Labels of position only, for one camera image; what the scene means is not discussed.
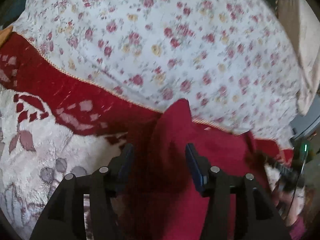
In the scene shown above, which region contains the cream red leaf-pattern blanket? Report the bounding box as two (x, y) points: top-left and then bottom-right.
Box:
(1, 33), (293, 239)

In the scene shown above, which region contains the white floral duvet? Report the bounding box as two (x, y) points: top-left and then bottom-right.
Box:
(14, 0), (300, 148)

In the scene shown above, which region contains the orange checkered fuzzy cushion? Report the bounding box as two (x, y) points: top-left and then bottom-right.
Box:
(0, 25), (13, 47)

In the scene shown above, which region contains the dark red garment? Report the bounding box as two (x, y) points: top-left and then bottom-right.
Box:
(120, 99), (280, 239)

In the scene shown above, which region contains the grey appliance box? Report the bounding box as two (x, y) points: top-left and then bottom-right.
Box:
(290, 102), (319, 139)

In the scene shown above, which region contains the person's right hand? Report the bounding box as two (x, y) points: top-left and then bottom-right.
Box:
(271, 181), (305, 226)

